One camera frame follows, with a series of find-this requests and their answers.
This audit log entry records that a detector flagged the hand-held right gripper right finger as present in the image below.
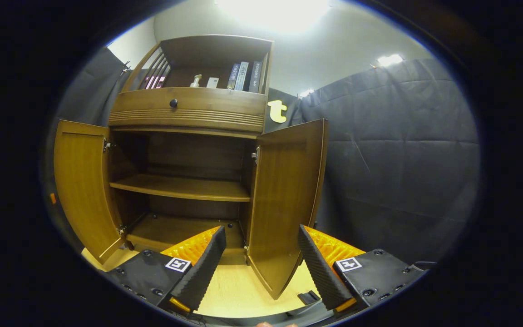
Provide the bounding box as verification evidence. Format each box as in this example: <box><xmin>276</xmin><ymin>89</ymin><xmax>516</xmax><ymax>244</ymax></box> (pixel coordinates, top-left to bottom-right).
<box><xmin>298</xmin><ymin>225</ymin><xmax>425</xmax><ymax>314</ymax></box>

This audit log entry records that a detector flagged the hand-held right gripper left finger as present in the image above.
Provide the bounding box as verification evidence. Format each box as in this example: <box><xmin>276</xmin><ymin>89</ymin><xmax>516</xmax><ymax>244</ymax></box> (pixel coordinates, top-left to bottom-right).
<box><xmin>105</xmin><ymin>226</ymin><xmax>227</xmax><ymax>314</ymax></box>

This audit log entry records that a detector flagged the wooden shoe cabinet door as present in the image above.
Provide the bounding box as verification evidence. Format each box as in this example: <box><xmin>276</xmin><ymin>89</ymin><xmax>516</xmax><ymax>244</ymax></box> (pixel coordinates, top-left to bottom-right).
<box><xmin>247</xmin><ymin>119</ymin><xmax>329</xmax><ymax>300</ymax></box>
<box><xmin>54</xmin><ymin>119</ymin><xmax>126</xmax><ymax>265</ymax></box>

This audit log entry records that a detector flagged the wooden double-door shoe cabinet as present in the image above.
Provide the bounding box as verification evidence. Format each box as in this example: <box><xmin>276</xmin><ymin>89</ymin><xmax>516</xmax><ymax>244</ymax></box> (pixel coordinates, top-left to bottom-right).
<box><xmin>54</xmin><ymin>35</ymin><xmax>329</xmax><ymax>300</ymax></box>

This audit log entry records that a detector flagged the wooden ribbed cabinet drawer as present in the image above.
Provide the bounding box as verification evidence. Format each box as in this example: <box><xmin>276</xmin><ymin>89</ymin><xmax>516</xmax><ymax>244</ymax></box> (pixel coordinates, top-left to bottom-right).
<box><xmin>109</xmin><ymin>87</ymin><xmax>267</xmax><ymax>133</ymax></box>

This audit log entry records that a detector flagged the wooden inner shelf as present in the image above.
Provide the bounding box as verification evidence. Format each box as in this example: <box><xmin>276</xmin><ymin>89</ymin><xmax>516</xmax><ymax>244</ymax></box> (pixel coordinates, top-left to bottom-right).
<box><xmin>109</xmin><ymin>173</ymin><xmax>251</xmax><ymax>202</ymax></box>

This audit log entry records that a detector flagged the dark blue book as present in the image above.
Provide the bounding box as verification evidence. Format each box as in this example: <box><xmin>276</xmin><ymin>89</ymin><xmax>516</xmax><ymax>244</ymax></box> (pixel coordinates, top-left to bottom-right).
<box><xmin>227</xmin><ymin>63</ymin><xmax>240</xmax><ymax>90</ymax></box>
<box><xmin>248</xmin><ymin>60</ymin><xmax>263</xmax><ymax>94</ymax></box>

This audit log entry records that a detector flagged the grey blue book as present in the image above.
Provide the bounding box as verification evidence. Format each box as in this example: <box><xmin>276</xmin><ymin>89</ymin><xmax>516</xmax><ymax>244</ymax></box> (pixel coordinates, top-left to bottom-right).
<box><xmin>234</xmin><ymin>61</ymin><xmax>249</xmax><ymax>91</ymax></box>

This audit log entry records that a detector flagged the small ceiling light panel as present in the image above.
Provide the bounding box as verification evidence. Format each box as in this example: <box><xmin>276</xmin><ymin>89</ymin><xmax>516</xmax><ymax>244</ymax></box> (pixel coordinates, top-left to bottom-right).
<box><xmin>376</xmin><ymin>54</ymin><xmax>404</xmax><ymax>67</ymax></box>

